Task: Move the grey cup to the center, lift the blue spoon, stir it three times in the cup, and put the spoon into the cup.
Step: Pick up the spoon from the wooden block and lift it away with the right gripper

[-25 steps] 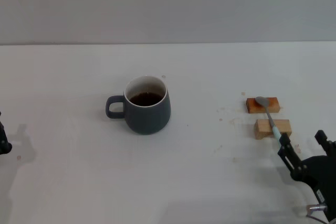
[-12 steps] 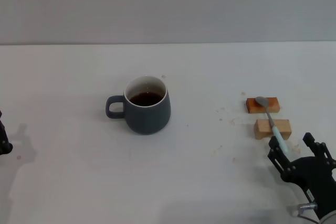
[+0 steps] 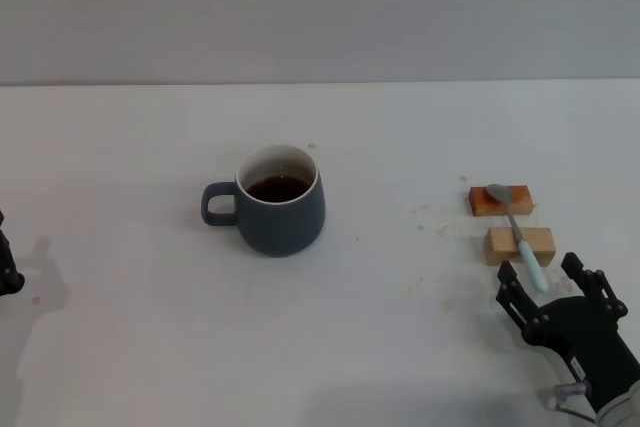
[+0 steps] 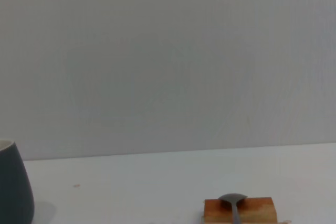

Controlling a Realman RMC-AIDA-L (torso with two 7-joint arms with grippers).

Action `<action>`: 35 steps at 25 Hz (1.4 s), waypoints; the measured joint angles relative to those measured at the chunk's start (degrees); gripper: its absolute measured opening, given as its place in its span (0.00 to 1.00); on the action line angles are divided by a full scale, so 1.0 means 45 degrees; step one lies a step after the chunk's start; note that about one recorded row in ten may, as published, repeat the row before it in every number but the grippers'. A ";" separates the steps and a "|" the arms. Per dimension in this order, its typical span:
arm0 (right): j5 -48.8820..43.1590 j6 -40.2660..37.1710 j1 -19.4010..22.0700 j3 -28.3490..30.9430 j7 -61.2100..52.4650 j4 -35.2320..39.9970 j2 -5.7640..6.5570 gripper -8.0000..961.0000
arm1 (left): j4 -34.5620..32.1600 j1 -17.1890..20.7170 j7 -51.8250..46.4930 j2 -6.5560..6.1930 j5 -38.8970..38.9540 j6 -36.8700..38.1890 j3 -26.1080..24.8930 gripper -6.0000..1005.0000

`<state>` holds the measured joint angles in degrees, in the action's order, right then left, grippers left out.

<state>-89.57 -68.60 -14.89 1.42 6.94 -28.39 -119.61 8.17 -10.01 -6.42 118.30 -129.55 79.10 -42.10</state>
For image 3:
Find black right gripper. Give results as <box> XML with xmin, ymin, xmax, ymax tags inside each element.
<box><xmin>496</xmin><ymin>251</ymin><xmax>640</xmax><ymax>411</ymax></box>

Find blue handled metal spoon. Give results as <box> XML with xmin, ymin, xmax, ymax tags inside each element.
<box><xmin>485</xmin><ymin>183</ymin><xmax>551</xmax><ymax>294</ymax></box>

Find dark grey ceramic cup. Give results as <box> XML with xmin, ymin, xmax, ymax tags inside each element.
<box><xmin>200</xmin><ymin>144</ymin><xmax>326</xmax><ymax>258</ymax></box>

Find light wooden notched block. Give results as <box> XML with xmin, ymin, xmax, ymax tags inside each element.
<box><xmin>482</xmin><ymin>226</ymin><xmax>557</xmax><ymax>267</ymax></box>

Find reddish brown wooden block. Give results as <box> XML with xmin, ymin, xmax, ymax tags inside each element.
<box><xmin>468</xmin><ymin>185</ymin><xmax>535</xmax><ymax>218</ymax></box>

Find dark brown coffee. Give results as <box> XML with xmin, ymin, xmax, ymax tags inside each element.
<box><xmin>244</xmin><ymin>175</ymin><xmax>310</xmax><ymax>204</ymax></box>

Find right arm cable with connector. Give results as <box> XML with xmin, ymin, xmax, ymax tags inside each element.
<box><xmin>545</xmin><ymin>381</ymin><xmax>599</xmax><ymax>423</ymax></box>

